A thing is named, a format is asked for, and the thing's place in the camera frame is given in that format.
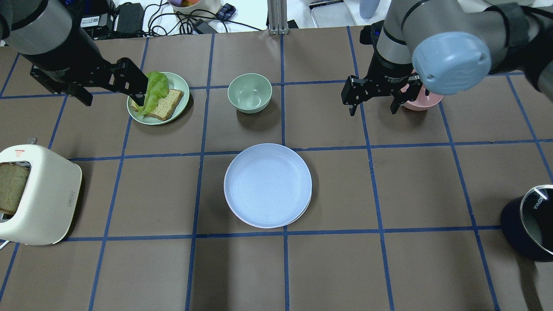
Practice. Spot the blue saucepan with lid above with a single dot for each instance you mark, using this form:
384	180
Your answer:
527	223

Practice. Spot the bread slice on plate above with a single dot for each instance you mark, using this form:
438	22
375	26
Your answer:
168	108

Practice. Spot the kitchen scale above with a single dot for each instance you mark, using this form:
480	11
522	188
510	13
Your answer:
330	13

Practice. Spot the toast slice in toaster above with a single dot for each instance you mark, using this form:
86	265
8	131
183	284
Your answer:
13	179

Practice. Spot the white toaster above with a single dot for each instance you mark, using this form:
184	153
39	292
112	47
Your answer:
48	203

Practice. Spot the aluminium frame post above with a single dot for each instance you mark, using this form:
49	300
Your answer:
277	17

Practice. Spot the pink bowl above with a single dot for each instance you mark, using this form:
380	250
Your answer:
424	101

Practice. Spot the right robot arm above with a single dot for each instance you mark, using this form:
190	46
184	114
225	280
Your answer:
437	45

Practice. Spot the green plate with food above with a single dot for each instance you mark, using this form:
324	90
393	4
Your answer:
176	82

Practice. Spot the blue cup far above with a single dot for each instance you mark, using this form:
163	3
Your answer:
367	8

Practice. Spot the lettuce leaf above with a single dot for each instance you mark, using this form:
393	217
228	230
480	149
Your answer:
157	88

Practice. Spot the bowl of foam cubes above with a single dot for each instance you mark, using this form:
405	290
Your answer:
207	8

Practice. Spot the green bowl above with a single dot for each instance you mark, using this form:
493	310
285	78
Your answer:
250	93

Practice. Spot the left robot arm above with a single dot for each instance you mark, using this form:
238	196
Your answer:
34	27

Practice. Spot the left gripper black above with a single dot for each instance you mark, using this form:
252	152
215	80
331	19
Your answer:
65	64

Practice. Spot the pink plate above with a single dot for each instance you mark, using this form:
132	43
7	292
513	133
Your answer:
290	208

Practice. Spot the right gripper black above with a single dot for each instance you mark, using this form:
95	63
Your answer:
392	71

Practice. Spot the blue plate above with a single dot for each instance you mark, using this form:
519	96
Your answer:
258	177

